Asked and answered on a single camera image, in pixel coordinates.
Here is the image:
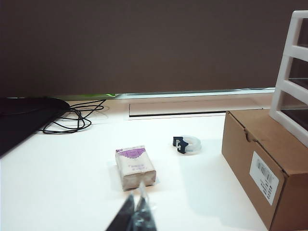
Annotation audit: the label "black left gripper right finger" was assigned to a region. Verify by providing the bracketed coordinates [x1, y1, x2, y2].
[134, 181, 158, 231]

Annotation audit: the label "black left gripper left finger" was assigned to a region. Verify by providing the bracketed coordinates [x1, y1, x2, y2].
[105, 193, 136, 231]

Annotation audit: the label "smoked drawer with red handle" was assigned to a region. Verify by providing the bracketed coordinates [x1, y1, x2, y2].
[287, 57, 308, 81]
[280, 90, 308, 132]

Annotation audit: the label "white purple eraser block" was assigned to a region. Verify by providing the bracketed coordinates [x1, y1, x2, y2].
[115, 144, 157, 192]

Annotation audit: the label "clear tape roll black dispenser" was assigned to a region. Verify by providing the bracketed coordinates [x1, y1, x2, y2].
[172, 135, 203, 155]

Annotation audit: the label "brown cardboard box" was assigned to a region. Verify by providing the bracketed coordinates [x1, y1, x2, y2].
[221, 110, 308, 231]

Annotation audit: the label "flat black bag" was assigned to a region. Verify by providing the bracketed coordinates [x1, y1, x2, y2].
[0, 96, 71, 157]

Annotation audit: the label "grey desk partition panel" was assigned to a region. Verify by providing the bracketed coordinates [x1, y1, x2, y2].
[0, 0, 308, 96]

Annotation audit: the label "thin black cables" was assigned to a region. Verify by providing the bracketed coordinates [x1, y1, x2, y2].
[42, 99, 108, 134]

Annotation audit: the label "desk cable flap lid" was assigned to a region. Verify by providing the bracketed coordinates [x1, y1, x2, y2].
[128, 100, 264, 118]

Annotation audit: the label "white plastic drawer cabinet frame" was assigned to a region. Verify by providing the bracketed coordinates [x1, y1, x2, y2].
[269, 10, 308, 143]

